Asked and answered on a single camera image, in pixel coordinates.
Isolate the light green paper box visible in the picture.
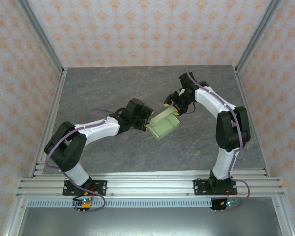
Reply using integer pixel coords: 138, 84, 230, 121
147, 106, 181, 142

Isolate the wide aluminium mounting beam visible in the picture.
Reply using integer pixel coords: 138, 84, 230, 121
16, 178, 286, 198

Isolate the grey metal shelf panel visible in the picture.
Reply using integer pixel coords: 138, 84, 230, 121
17, 207, 283, 236

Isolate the yellow connector circuit board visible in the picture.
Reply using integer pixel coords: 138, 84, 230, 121
72, 196, 94, 210

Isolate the small lit circuit board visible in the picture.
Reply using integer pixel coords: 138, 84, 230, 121
220, 198, 241, 208

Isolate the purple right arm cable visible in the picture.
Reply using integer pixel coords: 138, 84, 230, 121
186, 71, 251, 212

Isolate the narrow aluminium table edge rail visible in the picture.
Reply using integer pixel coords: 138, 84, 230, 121
29, 171, 271, 179

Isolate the aluminium table side rail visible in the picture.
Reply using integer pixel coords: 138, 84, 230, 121
28, 68, 68, 179
233, 65, 272, 177

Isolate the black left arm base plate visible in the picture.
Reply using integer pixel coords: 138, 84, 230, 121
62, 180, 108, 197

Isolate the grey slotted cable duct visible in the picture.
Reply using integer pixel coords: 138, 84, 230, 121
27, 199, 213, 208

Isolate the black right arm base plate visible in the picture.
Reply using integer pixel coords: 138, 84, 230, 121
193, 179, 239, 197

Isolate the aluminium frame post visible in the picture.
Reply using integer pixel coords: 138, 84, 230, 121
235, 0, 283, 74
16, 0, 66, 74

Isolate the aluminium lower frame strut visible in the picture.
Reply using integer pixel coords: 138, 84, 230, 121
270, 196, 295, 236
2, 196, 28, 236

